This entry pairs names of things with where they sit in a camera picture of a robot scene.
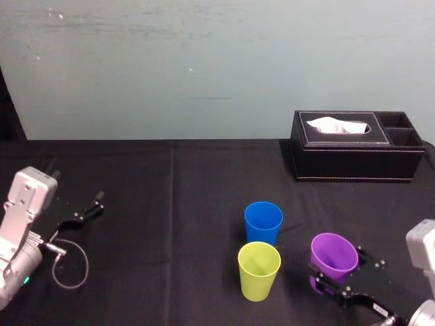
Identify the thin grey left gripper cable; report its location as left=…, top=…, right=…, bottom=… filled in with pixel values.
left=40, top=237, right=90, bottom=291

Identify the black leather tissue box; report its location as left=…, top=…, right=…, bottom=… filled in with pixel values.
left=290, top=109, right=427, bottom=184

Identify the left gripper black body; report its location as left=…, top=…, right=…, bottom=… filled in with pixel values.
left=31, top=198, right=85, bottom=241

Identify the purple plastic cup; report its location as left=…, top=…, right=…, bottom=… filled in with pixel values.
left=308, top=232, right=360, bottom=296

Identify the black table cloth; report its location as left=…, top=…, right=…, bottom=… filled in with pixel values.
left=0, top=138, right=435, bottom=326

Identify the yellow-green plastic cup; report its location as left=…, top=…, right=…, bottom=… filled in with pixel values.
left=237, top=241, right=282, bottom=302

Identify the blue plastic cup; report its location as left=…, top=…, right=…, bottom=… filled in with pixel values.
left=243, top=201, right=284, bottom=247

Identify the dark backdrop panel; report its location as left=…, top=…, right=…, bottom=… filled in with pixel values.
left=0, top=64, right=28, bottom=141

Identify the white tissue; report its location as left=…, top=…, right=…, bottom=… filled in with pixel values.
left=305, top=116, right=372, bottom=135

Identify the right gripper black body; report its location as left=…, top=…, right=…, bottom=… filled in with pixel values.
left=339, top=259, right=414, bottom=323

